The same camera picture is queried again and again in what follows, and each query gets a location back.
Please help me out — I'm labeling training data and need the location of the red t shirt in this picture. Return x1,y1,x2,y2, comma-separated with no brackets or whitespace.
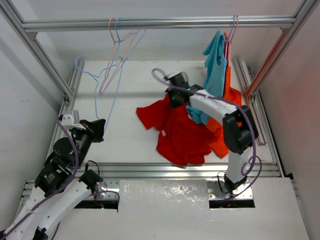
136,95,218,166

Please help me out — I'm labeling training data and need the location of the blue wire hanger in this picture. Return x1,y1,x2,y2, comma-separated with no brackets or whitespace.
110,29,146,84
74,55,123,131

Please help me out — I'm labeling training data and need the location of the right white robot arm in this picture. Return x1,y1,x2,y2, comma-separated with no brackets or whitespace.
163,72,258,194

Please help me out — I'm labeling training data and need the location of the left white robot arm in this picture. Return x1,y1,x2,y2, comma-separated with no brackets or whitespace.
0,115,106,240

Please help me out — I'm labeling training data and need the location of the light blue t shirt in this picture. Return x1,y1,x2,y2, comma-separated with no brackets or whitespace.
186,29,230,126

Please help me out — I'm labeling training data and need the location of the orange t shirt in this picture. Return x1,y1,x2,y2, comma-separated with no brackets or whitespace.
206,42,242,158

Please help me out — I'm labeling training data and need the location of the pink hanger holding shirt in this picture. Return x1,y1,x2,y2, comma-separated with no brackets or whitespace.
227,14,240,65

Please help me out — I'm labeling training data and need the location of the blue hanger holding shirt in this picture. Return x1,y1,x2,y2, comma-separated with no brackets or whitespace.
224,15,238,59

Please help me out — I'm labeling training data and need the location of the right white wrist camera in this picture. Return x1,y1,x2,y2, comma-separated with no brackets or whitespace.
163,73,175,81

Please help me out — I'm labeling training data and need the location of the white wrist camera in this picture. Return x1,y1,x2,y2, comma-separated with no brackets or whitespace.
163,73,175,81
60,110,85,130

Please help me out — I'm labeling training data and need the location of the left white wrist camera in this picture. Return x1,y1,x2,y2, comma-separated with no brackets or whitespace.
60,110,85,130

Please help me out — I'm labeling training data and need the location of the aluminium front rail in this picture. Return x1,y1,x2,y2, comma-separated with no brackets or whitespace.
74,162,283,179

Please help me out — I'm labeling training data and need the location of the aluminium rail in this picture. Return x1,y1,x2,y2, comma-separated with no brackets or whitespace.
74,162,283,179
21,15,296,33

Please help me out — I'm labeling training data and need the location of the pink wire hanger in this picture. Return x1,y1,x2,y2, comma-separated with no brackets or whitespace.
98,17,139,97

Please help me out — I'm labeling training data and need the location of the orange diagonal frame bar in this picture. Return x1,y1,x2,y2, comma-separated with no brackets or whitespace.
244,32,286,103

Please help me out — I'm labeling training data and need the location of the aluminium left frame post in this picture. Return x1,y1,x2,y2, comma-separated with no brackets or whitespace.
0,0,74,106

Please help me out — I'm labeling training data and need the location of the aluminium frame post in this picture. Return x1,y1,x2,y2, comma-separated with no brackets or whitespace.
281,0,320,37
0,0,74,106

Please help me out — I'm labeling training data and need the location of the aluminium top rail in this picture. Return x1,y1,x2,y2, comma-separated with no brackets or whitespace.
21,15,296,33

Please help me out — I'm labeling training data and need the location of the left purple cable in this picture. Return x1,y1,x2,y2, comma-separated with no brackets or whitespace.
0,117,121,240

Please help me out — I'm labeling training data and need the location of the aluminium right frame post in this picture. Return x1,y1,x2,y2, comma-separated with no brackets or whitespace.
281,0,320,37

